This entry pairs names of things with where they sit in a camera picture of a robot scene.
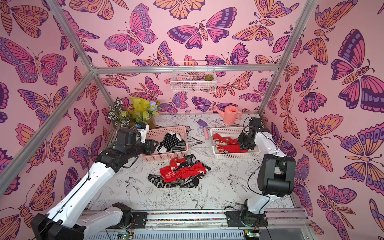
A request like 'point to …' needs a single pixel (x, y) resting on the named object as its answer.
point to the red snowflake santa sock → (230, 149)
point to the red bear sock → (175, 162)
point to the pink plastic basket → (158, 133)
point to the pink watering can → (230, 114)
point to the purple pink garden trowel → (203, 124)
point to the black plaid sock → (190, 160)
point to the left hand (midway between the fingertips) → (157, 141)
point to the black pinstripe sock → (170, 140)
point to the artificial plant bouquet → (141, 111)
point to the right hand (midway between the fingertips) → (242, 142)
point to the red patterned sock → (169, 175)
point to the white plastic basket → (233, 133)
